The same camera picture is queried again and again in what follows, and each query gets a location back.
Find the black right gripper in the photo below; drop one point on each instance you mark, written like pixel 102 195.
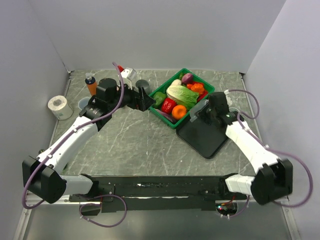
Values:
pixel 202 116

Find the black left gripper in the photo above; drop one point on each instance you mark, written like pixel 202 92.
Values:
pixel 145 101

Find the grey blue mug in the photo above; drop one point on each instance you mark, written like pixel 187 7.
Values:
pixel 144 84

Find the white ceramic mug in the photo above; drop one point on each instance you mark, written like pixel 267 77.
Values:
pixel 82 103

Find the light blue faceted mug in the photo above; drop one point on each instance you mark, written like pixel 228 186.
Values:
pixel 194 113

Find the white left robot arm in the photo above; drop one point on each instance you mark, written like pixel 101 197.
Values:
pixel 42 175

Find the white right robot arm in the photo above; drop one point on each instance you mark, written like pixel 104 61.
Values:
pixel 273 177

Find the toy green bell pepper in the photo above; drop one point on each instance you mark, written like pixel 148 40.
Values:
pixel 159 98

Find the toy red chili pepper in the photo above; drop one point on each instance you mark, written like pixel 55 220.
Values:
pixel 200 97

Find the black plastic tray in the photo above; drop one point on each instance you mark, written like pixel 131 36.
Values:
pixel 203 136

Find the toy red bell pepper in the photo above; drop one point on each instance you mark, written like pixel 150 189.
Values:
pixel 168 105

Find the toy orange pumpkin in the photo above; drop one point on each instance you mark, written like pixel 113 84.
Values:
pixel 196 87

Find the toy purple eggplant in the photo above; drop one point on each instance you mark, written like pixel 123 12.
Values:
pixel 168 117

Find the green plastic crate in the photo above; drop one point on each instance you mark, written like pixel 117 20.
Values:
pixel 167 83

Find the toy lettuce head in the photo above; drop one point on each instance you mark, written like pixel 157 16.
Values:
pixel 182 96

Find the toy orange fruit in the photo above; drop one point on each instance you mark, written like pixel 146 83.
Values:
pixel 178 112

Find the toy white radish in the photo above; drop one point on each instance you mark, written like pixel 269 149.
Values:
pixel 176 82

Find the toy purple turnip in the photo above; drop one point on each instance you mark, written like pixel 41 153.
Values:
pixel 187 79

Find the orange spray bottle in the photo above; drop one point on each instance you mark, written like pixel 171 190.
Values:
pixel 91 83

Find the white toilet paper roll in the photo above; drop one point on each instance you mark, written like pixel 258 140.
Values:
pixel 60 107

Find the green glass bottle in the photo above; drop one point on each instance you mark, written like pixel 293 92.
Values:
pixel 41 151

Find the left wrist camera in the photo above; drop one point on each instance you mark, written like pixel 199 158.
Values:
pixel 129 76

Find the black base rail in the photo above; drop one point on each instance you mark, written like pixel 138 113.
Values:
pixel 139 193

